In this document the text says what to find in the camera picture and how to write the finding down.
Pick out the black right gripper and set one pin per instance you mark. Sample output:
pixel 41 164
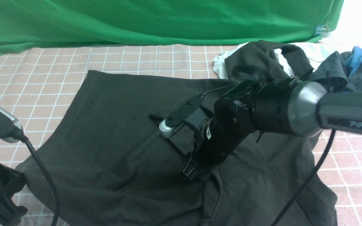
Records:
pixel 219 133

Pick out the dark gray long-sleeve shirt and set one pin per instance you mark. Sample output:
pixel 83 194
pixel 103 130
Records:
pixel 112 167

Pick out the dark charcoal shirt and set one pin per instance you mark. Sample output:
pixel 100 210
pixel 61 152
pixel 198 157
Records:
pixel 333 75

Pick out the blue shirt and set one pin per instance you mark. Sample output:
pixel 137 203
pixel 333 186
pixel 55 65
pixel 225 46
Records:
pixel 354 61

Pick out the green backdrop cloth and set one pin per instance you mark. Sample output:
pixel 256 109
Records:
pixel 25 24

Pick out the white cloth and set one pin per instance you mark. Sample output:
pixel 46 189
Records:
pixel 315 52

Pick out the blue binder clip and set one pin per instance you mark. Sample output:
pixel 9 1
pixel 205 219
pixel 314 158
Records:
pixel 320 30

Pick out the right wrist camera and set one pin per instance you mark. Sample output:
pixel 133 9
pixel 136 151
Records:
pixel 191 114

